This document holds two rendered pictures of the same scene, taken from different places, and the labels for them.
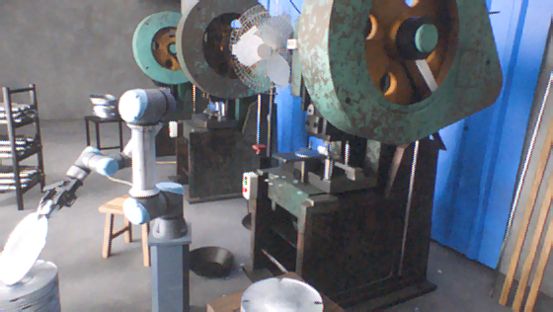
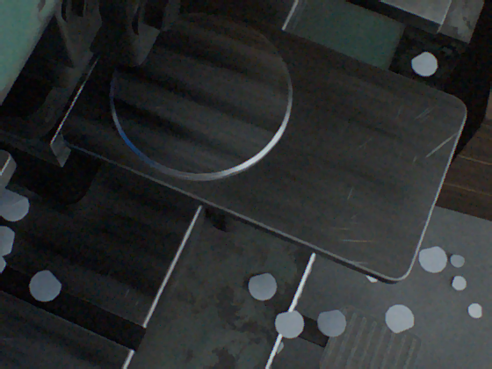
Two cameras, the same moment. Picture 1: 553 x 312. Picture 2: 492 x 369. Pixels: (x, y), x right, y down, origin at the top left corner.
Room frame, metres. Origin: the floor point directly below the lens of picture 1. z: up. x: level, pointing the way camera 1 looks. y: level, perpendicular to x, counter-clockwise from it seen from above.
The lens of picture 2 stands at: (1.96, 0.03, 1.29)
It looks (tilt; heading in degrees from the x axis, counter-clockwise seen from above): 70 degrees down; 231
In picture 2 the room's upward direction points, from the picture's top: 2 degrees clockwise
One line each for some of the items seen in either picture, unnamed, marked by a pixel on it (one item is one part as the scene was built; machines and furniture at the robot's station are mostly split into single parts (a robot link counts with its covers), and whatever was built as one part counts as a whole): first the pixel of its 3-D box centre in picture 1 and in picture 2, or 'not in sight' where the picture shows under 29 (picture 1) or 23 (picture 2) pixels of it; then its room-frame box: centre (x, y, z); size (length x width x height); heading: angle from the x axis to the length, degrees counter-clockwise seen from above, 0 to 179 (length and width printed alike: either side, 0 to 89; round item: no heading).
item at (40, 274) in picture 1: (15, 279); not in sight; (1.34, 1.02, 0.32); 0.29 x 0.29 x 0.01
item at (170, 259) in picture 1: (171, 276); not in sight; (1.55, 0.46, 0.23); 0.19 x 0.19 x 0.45; 13
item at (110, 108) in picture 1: (109, 129); not in sight; (4.13, 1.89, 0.40); 0.45 x 0.40 x 0.79; 42
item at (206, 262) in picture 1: (208, 264); not in sight; (2.00, 0.36, 0.04); 0.30 x 0.30 x 0.07
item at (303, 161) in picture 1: (298, 167); (260, 153); (1.80, -0.12, 0.72); 0.25 x 0.14 x 0.14; 120
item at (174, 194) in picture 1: (168, 197); not in sight; (1.54, 0.46, 0.62); 0.13 x 0.12 x 0.14; 151
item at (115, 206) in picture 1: (136, 229); not in sight; (2.15, 0.84, 0.16); 0.34 x 0.24 x 0.34; 74
